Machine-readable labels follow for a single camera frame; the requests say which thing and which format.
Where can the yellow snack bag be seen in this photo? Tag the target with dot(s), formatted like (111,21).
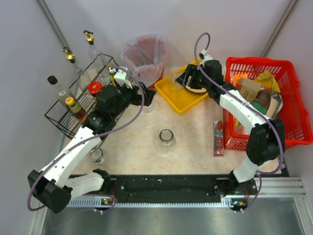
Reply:
(267,80)

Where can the red plastic basket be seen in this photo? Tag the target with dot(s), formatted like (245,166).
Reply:
(295,117)

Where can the clear glass cup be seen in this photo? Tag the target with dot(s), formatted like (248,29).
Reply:
(173,86)
(147,109)

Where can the glass oil bottle gold spout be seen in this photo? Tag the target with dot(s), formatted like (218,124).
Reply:
(83,79)

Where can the brown foil pouch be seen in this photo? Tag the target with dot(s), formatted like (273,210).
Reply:
(271,101)

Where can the green bag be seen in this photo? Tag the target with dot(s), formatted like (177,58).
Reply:
(259,108)

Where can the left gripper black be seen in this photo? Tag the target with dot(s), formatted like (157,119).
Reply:
(141,95)

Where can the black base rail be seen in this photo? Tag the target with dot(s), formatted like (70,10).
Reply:
(174,188)

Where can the small yellow label bottle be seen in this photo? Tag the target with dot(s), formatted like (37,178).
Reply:
(111,73)

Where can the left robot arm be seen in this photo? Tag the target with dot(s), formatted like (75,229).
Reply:
(52,187)

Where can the dark sauce bottle black cap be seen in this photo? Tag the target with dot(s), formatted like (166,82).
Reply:
(61,92)

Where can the grey cable duct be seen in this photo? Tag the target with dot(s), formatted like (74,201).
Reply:
(105,203)

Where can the glass jar metal rim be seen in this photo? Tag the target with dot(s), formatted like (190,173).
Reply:
(167,140)

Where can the yellow plastic tray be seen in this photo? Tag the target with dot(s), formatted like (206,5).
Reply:
(183,101)

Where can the red bin with plastic bag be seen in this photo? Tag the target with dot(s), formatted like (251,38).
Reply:
(146,55)

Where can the sauce bottle yellow cap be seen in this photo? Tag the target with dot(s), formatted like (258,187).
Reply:
(76,109)

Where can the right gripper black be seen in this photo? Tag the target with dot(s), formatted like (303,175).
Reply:
(190,77)

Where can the red lid chili jar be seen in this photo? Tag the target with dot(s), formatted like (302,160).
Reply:
(94,88)

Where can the red snack packet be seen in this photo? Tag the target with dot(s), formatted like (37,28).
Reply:
(218,138)

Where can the brown paper box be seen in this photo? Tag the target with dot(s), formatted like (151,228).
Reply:
(248,89)

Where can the beige plate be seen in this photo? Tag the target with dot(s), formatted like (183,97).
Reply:
(197,91)

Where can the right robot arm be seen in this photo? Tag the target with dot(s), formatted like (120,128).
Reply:
(266,140)

